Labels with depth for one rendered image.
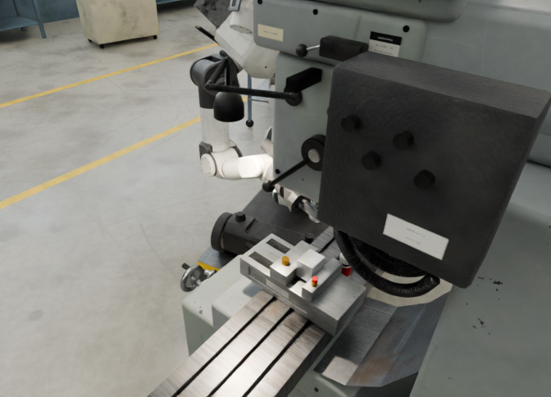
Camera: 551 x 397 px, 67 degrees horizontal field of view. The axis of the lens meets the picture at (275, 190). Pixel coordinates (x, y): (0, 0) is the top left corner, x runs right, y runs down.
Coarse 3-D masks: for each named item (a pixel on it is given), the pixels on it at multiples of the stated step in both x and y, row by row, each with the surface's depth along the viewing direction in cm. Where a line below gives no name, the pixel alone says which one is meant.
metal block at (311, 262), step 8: (304, 256) 116; (312, 256) 116; (320, 256) 116; (304, 264) 113; (312, 264) 113; (320, 264) 115; (296, 272) 117; (304, 272) 115; (312, 272) 113; (304, 280) 116
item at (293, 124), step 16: (288, 64) 80; (304, 64) 78; (320, 64) 77; (304, 96) 81; (320, 96) 79; (288, 112) 86; (304, 112) 83; (320, 112) 81; (288, 128) 87; (304, 128) 85; (320, 128) 82; (288, 144) 90; (272, 160) 96; (288, 160) 92; (272, 176) 98; (288, 176) 94; (304, 176) 91; (320, 176) 88; (304, 192) 93
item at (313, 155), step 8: (312, 136) 82; (320, 136) 82; (304, 144) 83; (312, 144) 81; (320, 144) 80; (304, 152) 84; (312, 152) 82; (320, 152) 81; (304, 160) 84; (312, 160) 83; (320, 160) 82; (296, 168) 87; (312, 168) 84; (320, 168) 83; (280, 176) 91; (264, 184) 94; (272, 184) 93
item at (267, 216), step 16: (256, 208) 214; (272, 208) 215; (288, 208) 215; (240, 224) 197; (256, 224) 201; (272, 224) 205; (288, 224) 205; (304, 224) 205; (320, 224) 206; (224, 240) 201; (240, 240) 196; (256, 240) 192; (288, 240) 192; (304, 240) 187
